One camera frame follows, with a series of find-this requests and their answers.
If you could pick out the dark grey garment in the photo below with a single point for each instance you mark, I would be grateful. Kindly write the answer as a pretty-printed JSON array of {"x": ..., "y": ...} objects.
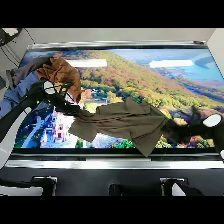
[{"x": 26, "y": 68}]

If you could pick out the orange brown garment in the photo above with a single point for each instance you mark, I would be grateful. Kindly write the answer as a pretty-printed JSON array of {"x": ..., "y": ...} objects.
[{"x": 63, "y": 73}]

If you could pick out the blue garment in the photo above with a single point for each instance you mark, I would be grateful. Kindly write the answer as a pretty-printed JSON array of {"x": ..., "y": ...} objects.
[{"x": 16, "y": 92}]

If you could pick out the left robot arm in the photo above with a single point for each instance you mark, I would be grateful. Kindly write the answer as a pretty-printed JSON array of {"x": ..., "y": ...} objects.
[{"x": 13, "y": 115}]

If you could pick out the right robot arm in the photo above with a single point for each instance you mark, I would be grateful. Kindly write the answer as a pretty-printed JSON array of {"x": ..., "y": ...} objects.
[{"x": 200, "y": 129}]

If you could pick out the silver frame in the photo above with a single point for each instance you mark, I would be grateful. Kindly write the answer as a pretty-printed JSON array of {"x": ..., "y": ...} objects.
[{"x": 100, "y": 164}]

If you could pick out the olive grey shirt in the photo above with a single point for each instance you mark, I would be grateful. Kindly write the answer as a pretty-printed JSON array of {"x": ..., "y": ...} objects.
[{"x": 126, "y": 121}]

